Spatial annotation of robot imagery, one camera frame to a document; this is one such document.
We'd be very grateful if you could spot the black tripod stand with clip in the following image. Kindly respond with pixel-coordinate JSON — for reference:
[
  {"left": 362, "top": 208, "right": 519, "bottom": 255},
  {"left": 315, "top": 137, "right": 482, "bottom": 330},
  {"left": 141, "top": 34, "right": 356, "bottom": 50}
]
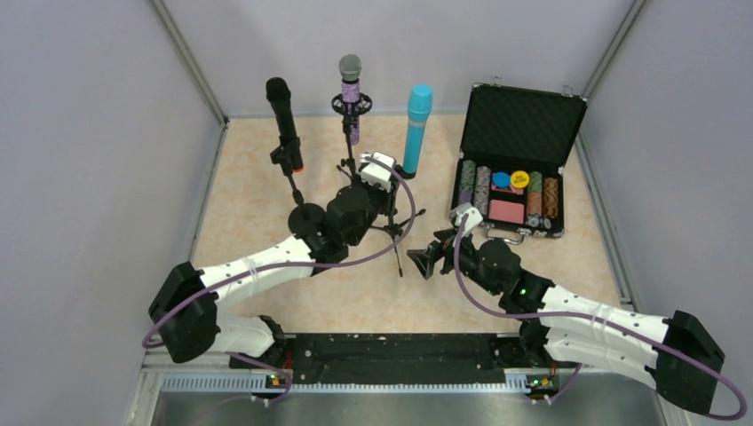
[{"left": 370, "top": 174, "right": 426, "bottom": 278}]

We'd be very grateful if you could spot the black tripod shock-mount stand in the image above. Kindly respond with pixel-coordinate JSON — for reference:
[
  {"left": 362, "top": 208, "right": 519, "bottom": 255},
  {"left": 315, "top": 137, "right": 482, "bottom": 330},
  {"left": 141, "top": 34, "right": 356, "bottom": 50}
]
[{"left": 330, "top": 90, "right": 372, "bottom": 180}]

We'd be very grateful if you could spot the black round-base mic stand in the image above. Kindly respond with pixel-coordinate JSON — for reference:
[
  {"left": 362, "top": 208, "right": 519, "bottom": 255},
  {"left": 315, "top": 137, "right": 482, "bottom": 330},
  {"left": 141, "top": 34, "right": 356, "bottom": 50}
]
[{"left": 270, "top": 137, "right": 325, "bottom": 237}]

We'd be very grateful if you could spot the teal toy microphone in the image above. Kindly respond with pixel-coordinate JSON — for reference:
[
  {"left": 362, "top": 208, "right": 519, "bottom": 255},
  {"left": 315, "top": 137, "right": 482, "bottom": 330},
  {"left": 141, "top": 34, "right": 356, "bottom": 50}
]
[{"left": 402, "top": 84, "right": 433, "bottom": 178}]

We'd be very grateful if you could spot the purple glitter microphone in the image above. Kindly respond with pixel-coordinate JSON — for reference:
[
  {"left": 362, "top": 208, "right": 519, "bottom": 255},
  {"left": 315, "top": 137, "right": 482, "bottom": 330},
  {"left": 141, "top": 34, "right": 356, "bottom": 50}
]
[{"left": 338, "top": 53, "right": 361, "bottom": 146}]

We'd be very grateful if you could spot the black microphone orange end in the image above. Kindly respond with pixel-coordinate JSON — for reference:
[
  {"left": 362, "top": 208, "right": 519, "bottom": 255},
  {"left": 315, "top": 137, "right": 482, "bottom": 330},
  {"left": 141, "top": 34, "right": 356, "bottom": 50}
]
[{"left": 266, "top": 77, "right": 304, "bottom": 172}]

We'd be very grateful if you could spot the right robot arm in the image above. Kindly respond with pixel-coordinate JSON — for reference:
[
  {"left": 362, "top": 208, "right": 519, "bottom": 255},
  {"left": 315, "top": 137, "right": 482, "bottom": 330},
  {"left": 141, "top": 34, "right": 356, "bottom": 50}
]
[{"left": 408, "top": 203, "right": 725, "bottom": 415}]

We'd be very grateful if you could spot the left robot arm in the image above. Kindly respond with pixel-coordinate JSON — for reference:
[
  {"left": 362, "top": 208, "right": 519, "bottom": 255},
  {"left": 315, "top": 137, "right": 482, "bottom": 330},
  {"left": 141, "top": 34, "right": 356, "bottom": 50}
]
[{"left": 142, "top": 153, "right": 404, "bottom": 364}]

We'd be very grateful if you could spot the red playing card deck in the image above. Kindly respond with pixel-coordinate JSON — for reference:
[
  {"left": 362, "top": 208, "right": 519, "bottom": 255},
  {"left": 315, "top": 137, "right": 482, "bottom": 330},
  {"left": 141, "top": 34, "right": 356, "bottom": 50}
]
[{"left": 487, "top": 200, "right": 525, "bottom": 225}]

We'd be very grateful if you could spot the blue orange poker chip stack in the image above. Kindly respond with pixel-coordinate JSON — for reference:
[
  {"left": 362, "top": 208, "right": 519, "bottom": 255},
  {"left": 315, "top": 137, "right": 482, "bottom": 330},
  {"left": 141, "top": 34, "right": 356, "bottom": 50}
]
[{"left": 472, "top": 166, "right": 492, "bottom": 217}]

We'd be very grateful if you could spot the blue dealer chip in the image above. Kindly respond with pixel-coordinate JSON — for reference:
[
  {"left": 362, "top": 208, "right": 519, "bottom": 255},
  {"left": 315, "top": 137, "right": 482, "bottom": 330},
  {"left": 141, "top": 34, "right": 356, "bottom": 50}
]
[{"left": 492, "top": 172, "right": 511, "bottom": 189}]

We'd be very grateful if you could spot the purple poker chip stack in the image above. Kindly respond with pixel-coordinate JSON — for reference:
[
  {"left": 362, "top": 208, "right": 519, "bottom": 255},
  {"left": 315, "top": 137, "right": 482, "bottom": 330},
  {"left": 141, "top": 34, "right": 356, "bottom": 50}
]
[{"left": 456, "top": 160, "right": 476, "bottom": 207}]

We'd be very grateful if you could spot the yellow dealer chip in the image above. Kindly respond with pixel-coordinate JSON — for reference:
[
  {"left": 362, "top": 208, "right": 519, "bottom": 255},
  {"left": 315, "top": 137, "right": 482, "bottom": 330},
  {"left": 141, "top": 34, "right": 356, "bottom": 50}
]
[{"left": 510, "top": 170, "right": 530, "bottom": 190}]

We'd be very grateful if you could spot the green poker chip stack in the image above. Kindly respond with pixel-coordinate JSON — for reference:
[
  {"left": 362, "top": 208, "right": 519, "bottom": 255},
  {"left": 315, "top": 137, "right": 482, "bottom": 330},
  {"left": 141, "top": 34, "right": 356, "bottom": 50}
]
[{"left": 526, "top": 171, "right": 543, "bottom": 217}]

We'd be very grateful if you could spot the brown poker chip stack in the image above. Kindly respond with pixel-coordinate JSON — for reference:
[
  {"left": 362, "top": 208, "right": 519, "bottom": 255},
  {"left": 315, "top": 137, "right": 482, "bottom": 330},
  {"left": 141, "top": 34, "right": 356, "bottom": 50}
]
[{"left": 543, "top": 177, "right": 559, "bottom": 219}]

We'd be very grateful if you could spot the black poker chip case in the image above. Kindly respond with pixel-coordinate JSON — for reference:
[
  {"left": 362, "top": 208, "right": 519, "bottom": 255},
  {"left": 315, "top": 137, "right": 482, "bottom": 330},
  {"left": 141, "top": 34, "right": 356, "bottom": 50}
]
[{"left": 451, "top": 83, "right": 588, "bottom": 239}]

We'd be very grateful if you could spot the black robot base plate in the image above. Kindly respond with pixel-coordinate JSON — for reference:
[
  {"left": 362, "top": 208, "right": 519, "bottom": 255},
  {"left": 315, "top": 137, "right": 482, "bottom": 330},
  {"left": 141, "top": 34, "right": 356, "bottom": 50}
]
[{"left": 257, "top": 319, "right": 569, "bottom": 386}]

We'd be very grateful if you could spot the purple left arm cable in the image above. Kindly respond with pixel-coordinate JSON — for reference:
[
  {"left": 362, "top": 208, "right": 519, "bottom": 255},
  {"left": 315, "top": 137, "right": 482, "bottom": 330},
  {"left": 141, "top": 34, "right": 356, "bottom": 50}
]
[{"left": 140, "top": 154, "right": 417, "bottom": 406}]

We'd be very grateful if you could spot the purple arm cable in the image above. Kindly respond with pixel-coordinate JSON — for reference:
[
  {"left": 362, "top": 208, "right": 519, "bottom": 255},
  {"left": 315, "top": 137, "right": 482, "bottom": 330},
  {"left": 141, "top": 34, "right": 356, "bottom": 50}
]
[
  {"left": 451, "top": 214, "right": 749, "bottom": 422},
  {"left": 140, "top": 154, "right": 417, "bottom": 406}
]

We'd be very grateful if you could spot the white cable duct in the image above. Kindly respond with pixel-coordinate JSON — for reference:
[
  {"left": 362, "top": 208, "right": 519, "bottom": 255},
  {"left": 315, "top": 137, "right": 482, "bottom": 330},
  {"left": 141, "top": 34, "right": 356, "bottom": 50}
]
[{"left": 158, "top": 369, "right": 533, "bottom": 396}]

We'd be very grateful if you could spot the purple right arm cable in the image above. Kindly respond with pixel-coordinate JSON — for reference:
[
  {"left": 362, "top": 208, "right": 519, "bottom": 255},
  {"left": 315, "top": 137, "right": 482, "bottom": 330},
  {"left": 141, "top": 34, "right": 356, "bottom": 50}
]
[{"left": 451, "top": 214, "right": 749, "bottom": 422}]

